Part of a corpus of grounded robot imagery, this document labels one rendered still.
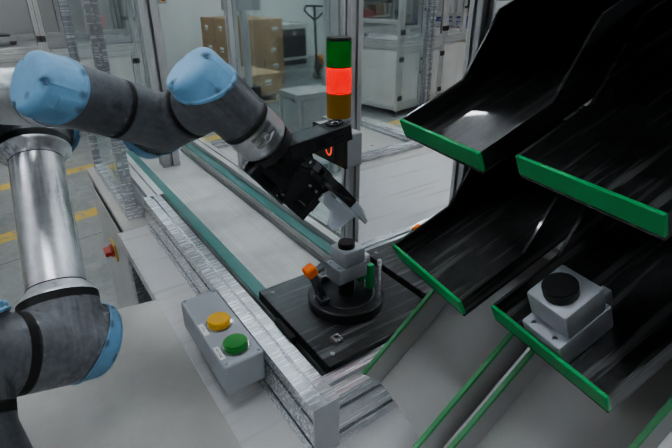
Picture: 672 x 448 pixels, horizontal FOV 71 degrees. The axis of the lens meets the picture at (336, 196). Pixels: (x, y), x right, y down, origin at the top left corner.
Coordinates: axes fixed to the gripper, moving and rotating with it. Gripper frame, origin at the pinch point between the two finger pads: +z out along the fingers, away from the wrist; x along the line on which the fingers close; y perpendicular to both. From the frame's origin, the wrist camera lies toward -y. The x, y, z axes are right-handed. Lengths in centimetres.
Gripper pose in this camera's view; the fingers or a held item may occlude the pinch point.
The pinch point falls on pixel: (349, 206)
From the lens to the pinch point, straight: 79.7
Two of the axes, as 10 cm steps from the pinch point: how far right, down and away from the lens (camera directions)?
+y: -6.3, 7.7, -1.2
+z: 5.4, 5.4, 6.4
